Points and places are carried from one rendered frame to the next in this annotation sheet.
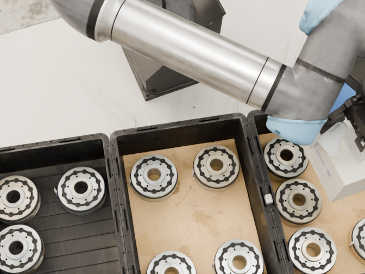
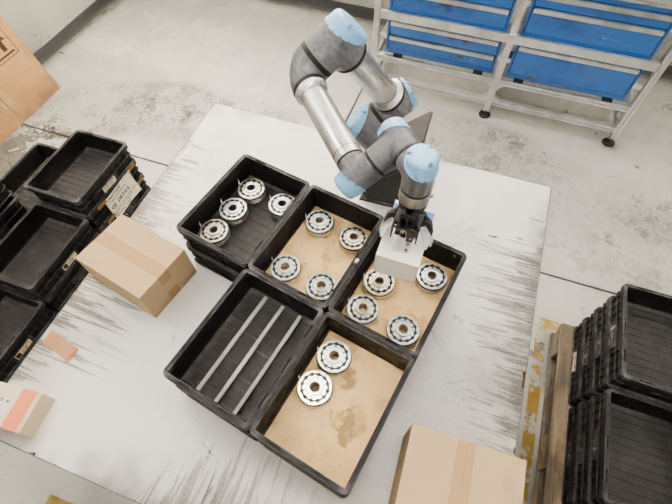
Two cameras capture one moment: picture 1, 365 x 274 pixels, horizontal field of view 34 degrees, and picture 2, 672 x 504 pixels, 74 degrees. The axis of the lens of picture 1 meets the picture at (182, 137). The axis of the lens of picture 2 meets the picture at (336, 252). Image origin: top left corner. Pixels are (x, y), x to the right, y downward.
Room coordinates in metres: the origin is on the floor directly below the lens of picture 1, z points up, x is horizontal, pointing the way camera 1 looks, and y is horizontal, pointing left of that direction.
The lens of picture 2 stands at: (-0.13, -0.65, 2.16)
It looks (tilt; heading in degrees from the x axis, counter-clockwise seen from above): 58 degrees down; 46
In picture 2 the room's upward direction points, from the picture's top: 1 degrees counter-clockwise
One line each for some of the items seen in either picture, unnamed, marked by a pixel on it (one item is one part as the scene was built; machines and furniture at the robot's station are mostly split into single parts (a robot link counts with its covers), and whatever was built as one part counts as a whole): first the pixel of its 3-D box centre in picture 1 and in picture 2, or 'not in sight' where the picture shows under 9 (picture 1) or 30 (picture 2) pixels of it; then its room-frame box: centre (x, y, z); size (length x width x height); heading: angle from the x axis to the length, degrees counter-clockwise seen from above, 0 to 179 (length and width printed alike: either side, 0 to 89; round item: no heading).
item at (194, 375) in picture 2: not in sight; (249, 348); (0.00, -0.14, 0.87); 0.40 x 0.30 x 0.11; 15
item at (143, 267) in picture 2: not in sight; (138, 265); (-0.08, 0.42, 0.78); 0.30 x 0.22 x 0.16; 104
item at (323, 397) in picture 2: not in sight; (314, 387); (0.06, -0.36, 0.86); 0.10 x 0.10 x 0.01
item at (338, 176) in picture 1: (341, 136); (404, 240); (0.50, -0.29, 1.09); 0.20 x 0.12 x 0.09; 26
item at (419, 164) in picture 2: not in sight; (419, 170); (0.48, -0.30, 1.41); 0.09 x 0.08 x 0.11; 66
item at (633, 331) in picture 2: not in sight; (631, 359); (1.14, -1.09, 0.37); 0.40 x 0.30 x 0.45; 25
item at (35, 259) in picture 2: not in sight; (53, 262); (-0.34, 1.08, 0.31); 0.40 x 0.30 x 0.34; 25
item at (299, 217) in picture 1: (298, 200); (379, 281); (0.45, -0.26, 0.86); 0.10 x 0.10 x 0.01
